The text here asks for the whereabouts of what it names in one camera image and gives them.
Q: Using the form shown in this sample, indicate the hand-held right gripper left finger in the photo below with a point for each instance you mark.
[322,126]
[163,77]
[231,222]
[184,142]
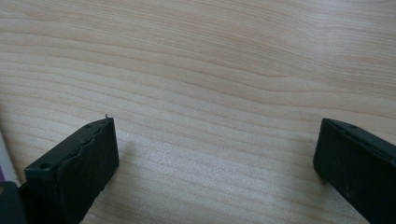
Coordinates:
[77,174]

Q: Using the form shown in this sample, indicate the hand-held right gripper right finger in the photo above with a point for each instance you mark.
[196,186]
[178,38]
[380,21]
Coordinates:
[358,168]

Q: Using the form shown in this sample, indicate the white and purple toothpaste tube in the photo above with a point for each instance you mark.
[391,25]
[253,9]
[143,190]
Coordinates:
[7,158]

